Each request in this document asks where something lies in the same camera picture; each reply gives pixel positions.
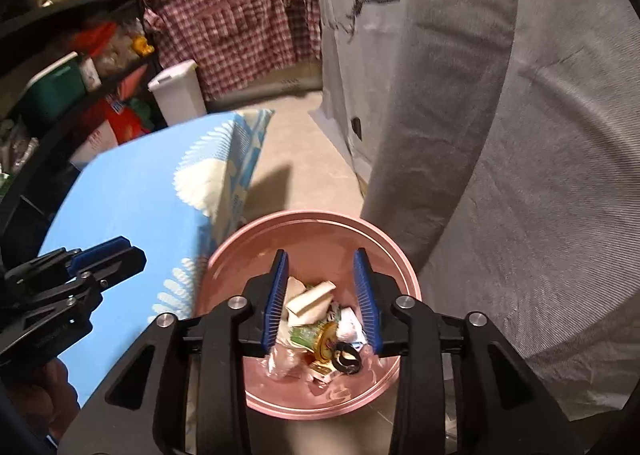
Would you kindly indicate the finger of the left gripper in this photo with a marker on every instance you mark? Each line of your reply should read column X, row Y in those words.
column 110, row 271
column 87, row 259

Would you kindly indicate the red plaid shirt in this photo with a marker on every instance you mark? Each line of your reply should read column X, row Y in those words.
column 234, row 42

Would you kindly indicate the green snack packet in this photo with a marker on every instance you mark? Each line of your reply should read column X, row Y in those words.
column 307, row 336

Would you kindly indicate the round gold jar lid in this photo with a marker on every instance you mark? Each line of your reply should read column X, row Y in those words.
column 325, row 341

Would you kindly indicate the grey cloth curtain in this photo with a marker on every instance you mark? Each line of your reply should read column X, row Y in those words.
column 508, row 173

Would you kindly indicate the beige paper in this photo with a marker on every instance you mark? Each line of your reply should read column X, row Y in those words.
column 311, row 307

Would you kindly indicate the green storage box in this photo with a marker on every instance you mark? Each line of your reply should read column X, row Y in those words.
column 56, row 88

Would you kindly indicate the small white tissue wad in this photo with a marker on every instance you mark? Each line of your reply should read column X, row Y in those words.
column 349, row 328

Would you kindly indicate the pink trash bin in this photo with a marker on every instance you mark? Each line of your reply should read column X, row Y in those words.
column 320, row 247

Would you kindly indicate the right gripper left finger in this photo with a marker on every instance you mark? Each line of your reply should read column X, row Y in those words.
column 140, row 406

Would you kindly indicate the black shelving unit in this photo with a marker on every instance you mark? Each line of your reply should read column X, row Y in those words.
column 36, row 173

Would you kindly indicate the black round lid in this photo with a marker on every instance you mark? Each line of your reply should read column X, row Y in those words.
column 346, row 359

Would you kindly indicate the white cup on shelf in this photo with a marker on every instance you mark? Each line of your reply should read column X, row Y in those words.
column 89, row 74

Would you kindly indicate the deer print curtain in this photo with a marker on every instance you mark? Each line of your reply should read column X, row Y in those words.
column 359, row 40

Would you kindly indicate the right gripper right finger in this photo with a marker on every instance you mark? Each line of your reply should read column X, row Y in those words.
column 501, row 405

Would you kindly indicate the person's left hand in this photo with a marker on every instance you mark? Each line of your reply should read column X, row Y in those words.
column 48, row 402

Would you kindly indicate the clear plastic bag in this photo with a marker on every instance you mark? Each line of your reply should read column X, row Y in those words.
column 284, row 355

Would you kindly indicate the torn white paper piece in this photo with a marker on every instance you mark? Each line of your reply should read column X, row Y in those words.
column 294, row 288

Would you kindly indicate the red snack bag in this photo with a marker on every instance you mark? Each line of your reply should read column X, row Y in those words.
column 105, row 125

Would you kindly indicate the white pedal bin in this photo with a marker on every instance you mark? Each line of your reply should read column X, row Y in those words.
column 178, row 94

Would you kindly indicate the tissue pack beige gold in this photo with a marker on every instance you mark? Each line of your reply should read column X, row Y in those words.
column 322, row 372

